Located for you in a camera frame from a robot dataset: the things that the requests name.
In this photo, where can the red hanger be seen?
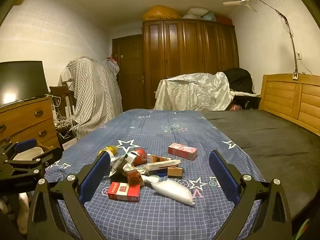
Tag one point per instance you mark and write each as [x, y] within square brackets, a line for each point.
[113, 57]

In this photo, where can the wooden headboard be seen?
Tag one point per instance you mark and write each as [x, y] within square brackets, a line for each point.
[277, 95]

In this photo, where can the wall socket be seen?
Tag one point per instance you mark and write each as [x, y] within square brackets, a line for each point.
[300, 56]

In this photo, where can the wooden dresser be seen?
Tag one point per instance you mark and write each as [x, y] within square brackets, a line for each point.
[22, 120]

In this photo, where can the yellow snack packet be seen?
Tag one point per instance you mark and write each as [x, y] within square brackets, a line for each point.
[111, 150]

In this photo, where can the white foam sheet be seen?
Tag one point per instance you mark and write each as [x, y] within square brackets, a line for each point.
[172, 190]

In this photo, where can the long white box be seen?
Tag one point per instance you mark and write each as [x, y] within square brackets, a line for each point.
[162, 165]

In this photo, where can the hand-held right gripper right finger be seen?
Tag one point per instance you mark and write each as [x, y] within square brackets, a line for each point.
[223, 177]

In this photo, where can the red and white box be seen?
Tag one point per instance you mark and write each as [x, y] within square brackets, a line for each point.
[122, 191]

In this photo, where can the small tan box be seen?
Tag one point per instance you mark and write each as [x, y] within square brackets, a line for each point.
[175, 172]

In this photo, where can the light blue pillow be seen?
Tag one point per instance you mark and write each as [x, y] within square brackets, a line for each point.
[210, 16]

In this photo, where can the black bag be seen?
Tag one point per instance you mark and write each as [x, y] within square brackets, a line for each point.
[238, 78]

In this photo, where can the red bag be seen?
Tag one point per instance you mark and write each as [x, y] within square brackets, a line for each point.
[223, 20]

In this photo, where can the dark wooden door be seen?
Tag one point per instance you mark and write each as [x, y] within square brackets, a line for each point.
[130, 67]

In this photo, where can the brown snack wrapper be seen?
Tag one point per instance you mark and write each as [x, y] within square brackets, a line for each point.
[132, 177]

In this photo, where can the dark nightstand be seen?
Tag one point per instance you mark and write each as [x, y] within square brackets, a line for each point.
[247, 100]

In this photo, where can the orange bag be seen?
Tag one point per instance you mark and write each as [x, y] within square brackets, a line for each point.
[160, 12]

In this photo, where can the blue star-print bedsheet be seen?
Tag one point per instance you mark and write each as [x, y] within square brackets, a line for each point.
[162, 217]

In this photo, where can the black monitor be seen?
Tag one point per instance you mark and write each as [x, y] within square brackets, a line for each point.
[20, 80]

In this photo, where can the curved metal pole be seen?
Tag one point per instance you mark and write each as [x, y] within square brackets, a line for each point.
[292, 45]

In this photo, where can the dark wooden chair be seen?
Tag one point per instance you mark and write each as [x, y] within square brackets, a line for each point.
[58, 92]

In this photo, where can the blue cap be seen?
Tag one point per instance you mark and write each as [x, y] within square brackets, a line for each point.
[162, 174]

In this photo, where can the white satin cloth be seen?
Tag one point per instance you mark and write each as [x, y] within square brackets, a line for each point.
[195, 90]

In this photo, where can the pink patterned bag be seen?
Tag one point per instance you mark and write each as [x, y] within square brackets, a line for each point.
[235, 107]

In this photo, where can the white pillow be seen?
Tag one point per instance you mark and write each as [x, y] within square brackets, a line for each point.
[196, 12]

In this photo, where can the pink box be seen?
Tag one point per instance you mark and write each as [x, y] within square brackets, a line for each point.
[182, 151]

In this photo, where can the white ceiling fan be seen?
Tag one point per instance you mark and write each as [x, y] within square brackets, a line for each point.
[241, 0]

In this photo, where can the dark grey mattress cover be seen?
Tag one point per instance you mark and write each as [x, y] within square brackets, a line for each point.
[262, 140]

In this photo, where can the striped cloth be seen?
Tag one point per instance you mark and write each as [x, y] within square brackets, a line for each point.
[92, 92]

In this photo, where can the brown wooden wardrobe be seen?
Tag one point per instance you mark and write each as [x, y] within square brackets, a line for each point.
[190, 50]

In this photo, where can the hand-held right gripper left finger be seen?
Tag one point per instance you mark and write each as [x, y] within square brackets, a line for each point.
[96, 176]

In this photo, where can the white wipes packet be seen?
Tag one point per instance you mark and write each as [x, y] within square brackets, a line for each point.
[118, 166]

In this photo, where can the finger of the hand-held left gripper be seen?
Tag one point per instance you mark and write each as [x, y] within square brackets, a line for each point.
[47, 156]
[25, 145]

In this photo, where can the red apple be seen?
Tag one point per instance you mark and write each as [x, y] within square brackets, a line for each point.
[140, 156]

